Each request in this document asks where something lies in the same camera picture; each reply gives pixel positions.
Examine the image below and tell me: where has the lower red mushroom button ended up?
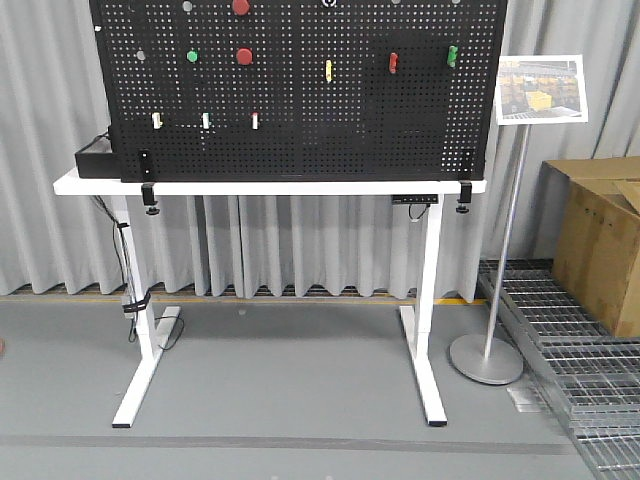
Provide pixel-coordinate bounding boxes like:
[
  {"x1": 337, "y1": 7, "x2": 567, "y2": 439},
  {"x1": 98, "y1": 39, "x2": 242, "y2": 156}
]
[{"x1": 236, "y1": 47, "x2": 253, "y2": 66}]

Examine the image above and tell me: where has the red mushroom button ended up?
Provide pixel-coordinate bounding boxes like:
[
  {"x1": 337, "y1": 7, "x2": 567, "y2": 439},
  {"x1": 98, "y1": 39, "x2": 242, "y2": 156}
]
[
  {"x1": 236, "y1": 47, "x2": 253, "y2": 66},
  {"x1": 232, "y1": 0, "x2": 251, "y2": 16}
]

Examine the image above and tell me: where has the upper red mushroom button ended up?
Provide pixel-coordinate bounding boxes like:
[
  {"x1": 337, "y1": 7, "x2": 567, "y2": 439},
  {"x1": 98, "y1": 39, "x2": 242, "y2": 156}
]
[{"x1": 232, "y1": 0, "x2": 251, "y2": 16}]

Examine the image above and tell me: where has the black desk control box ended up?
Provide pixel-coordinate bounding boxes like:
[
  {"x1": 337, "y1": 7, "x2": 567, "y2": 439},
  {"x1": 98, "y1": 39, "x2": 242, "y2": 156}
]
[{"x1": 392, "y1": 194, "x2": 439, "y2": 205}]

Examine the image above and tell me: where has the right black table clamp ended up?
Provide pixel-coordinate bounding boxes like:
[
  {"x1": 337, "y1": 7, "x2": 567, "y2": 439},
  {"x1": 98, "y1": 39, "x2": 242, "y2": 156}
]
[{"x1": 456, "y1": 148, "x2": 475, "y2": 214}]

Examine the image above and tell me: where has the black table clamp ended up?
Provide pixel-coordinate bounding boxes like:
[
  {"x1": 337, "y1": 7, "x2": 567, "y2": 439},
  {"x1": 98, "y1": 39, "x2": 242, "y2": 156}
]
[
  {"x1": 138, "y1": 149, "x2": 160, "y2": 216},
  {"x1": 456, "y1": 148, "x2": 475, "y2": 214}
]

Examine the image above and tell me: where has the black perforated pegboard panel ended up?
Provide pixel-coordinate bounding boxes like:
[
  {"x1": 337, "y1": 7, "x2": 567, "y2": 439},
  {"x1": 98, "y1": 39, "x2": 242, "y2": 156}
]
[{"x1": 89, "y1": 1, "x2": 507, "y2": 182}]

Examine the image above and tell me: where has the white height-adjustable desk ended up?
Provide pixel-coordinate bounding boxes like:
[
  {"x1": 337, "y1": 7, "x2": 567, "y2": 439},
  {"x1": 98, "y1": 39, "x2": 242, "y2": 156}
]
[{"x1": 53, "y1": 167, "x2": 488, "y2": 429}]

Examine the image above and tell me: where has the left black table clamp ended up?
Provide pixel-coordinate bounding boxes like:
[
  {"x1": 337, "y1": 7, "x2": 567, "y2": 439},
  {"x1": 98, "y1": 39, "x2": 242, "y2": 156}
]
[{"x1": 138, "y1": 149, "x2": 160, "y2": 216}]

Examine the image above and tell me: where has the silver sign stand pole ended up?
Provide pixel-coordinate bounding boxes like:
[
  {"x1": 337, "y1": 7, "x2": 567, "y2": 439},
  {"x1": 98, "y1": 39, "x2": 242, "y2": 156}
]
[{"x1": 449, "y1": 124, "x2": 532, "y2": 386}]

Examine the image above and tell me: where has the black box behind panel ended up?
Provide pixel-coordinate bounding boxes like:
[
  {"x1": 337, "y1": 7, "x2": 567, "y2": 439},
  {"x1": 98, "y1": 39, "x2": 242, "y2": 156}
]
[{"x1": 75, "y1": 127, "x2": 121, "y2": 179}]

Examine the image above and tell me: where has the printed photo sign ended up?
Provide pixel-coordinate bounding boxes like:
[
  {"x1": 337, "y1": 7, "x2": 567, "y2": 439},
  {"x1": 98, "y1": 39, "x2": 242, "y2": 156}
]
[{"x1": 495, "y1": 55, "x2": 589, "y2": 126}]

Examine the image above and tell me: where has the brown cardboard box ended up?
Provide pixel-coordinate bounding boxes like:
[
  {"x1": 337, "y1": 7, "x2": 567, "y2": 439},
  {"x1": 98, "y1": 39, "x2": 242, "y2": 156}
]
[{"x1": 547, "y1": 156, "x2": 639, "y2": 338}]

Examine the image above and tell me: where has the grey curtain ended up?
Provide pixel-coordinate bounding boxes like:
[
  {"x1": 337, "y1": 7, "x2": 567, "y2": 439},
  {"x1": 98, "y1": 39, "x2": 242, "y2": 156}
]
[{"x1": 1, "y1": 1, "x2": 639, "y2": 298}]

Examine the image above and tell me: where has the metal floor grating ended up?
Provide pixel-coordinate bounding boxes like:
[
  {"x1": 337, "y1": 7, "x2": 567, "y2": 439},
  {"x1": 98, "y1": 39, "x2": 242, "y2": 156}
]
[{"x1": 499, "y1": 260, "x2": 639, "y2": 479}]

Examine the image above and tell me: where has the yellow toggle switch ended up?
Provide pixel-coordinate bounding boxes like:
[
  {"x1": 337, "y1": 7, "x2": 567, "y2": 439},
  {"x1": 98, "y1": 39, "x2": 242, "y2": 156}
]
[{"x1": 325, "y1": 59, "x2": 333, "y2": 83}]

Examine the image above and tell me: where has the red toggle switch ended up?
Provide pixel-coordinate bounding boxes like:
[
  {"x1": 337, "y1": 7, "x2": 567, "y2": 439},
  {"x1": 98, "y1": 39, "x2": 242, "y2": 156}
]
[{"x1": 388, "y1": 52, "x2": 399, "y2": 74}]

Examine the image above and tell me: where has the black power cable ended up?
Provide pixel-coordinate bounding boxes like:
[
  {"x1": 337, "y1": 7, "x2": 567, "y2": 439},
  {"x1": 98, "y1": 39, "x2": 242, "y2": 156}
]
[{"x1": 91, "y1": 194, "x2": 185, "y2": 351}]

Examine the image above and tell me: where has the yellow white rocker switch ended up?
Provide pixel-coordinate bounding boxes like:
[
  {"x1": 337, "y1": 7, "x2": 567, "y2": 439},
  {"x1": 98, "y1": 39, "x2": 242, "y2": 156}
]
[{"x1": 152, "y1": 112, "x2": 163, "y2": 129}]

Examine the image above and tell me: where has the green toggle switch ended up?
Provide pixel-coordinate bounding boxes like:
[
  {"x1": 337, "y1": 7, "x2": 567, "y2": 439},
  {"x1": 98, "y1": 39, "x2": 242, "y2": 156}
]
[{"x1": 447, "y1": 45, "x2": 459, "y2": 68}]

